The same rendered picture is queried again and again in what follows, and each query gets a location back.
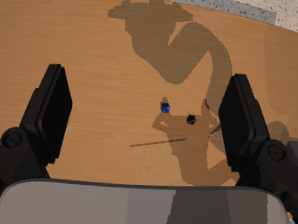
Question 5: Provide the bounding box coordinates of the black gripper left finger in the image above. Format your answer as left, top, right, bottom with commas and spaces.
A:
0, 64, 72, 196

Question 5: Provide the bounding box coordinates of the blue die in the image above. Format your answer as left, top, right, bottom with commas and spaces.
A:
161, 104, 169, 113

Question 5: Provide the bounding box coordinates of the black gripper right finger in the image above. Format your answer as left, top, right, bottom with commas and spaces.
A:
218, 74, 298, 224

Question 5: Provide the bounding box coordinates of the black die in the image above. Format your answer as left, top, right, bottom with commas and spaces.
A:
186, 115, 196, 125

